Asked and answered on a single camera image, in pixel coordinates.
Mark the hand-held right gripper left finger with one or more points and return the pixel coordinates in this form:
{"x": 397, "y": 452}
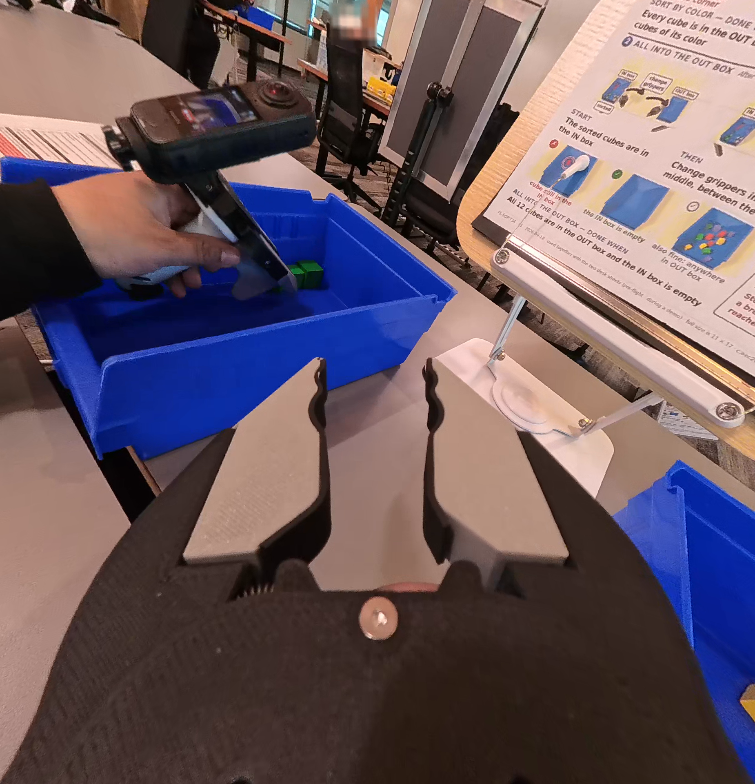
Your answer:
{"x": 255, "y": 490}

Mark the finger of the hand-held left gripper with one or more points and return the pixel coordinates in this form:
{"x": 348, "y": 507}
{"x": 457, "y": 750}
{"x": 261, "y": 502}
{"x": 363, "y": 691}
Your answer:
{"x": 243, "y": 220}
{"x": 255, "y": 279}

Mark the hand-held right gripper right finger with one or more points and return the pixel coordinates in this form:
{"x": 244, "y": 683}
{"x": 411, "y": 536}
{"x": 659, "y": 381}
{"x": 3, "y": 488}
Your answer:
{"x": 494, "y": 490}

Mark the green cube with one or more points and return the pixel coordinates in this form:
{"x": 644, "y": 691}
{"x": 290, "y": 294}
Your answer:
{"x": 296, "y": 279}
{"x": 312, "y": 274}

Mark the blue plastic bin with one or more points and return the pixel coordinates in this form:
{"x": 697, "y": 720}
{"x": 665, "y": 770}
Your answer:
{"x": 230, "y": 392}
{"x": 720, "y": 582}

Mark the person's left forearm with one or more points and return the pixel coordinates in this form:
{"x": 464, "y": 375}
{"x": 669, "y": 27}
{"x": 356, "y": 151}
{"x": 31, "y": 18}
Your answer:
{"x": 28, "y": 245}

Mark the person's left hand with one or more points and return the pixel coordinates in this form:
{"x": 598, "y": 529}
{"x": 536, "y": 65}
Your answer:
{"x": 126, "y": 226}

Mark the wooden desk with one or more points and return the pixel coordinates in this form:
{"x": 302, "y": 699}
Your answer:
{"x": 319, "y": 70}
{"x": 255, "y": 27}

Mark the black office chair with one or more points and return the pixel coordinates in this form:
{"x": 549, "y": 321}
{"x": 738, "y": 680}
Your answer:
{"x": 439, "y": 184}
{"x": 169, "y": 30}
{"x": 347, "y": 92}

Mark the yellow box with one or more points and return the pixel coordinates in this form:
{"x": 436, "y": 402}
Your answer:
{"x": 380, "y": 89}

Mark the striped paper sheet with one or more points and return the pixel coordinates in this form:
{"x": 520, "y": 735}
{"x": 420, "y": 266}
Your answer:
{"x": 34, "y": 144}

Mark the printed paper label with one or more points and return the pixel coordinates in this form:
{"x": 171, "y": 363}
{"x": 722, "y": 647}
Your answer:
{"x": 683, "y": 422}

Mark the grey partition panel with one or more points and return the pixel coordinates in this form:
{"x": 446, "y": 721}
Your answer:
{"x": 451, "y": 73}

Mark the black backing board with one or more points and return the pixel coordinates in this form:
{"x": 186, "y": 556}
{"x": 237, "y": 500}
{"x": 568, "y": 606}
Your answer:
{"x": 489, "y": 231}

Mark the printed instruction sheet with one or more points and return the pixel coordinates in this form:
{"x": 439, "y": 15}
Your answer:
{"x": 659, "y": 184}

